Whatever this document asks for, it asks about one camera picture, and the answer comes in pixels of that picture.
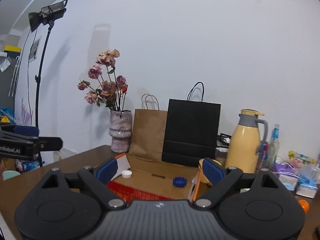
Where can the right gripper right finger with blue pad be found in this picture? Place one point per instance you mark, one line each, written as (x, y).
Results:
(224, 181)

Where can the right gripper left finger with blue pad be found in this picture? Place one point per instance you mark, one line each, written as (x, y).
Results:
(93, 183)

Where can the blue ridged lid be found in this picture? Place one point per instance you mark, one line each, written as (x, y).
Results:
(179, 182)

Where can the yellow mug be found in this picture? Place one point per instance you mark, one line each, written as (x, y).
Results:
(211, 172)

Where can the small white cap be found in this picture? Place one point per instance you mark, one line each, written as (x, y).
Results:
(126, 174)

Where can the red orange cardboard box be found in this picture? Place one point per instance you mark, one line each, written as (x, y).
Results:
(153, 180)

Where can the yellow thermos jug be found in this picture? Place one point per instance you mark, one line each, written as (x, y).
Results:
(247, 140)

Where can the pink knitted-look vase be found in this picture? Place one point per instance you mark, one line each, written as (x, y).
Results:
(120, 131)

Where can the black paper bag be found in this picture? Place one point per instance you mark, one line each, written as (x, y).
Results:
(191, 131)

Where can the brown paper bag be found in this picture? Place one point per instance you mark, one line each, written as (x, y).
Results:
(148, 130)

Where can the clear glass bottle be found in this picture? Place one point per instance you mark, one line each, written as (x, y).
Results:
(273, 148)

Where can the dried pink flower bouquet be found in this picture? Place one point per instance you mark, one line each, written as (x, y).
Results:
(104, 86)

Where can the tissue pack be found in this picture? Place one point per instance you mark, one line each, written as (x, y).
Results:
(307, 186)

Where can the orange fruit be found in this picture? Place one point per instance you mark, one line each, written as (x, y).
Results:
(304, 204)

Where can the studio light on stand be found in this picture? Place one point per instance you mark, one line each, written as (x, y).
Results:
(46, 16)

